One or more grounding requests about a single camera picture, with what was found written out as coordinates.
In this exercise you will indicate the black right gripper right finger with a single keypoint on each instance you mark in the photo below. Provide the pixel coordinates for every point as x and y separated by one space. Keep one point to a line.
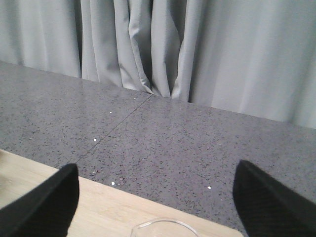
268 208

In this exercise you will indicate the grey curtain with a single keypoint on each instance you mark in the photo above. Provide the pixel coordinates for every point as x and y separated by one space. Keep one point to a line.
256 57

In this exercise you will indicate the light wooden cutting board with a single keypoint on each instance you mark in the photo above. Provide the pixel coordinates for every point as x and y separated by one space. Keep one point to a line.
102 211

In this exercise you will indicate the clear glass beaker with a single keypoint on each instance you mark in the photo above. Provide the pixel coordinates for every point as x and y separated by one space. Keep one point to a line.
163 227

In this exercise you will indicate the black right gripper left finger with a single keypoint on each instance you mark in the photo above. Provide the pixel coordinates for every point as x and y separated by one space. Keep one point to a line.
45 211

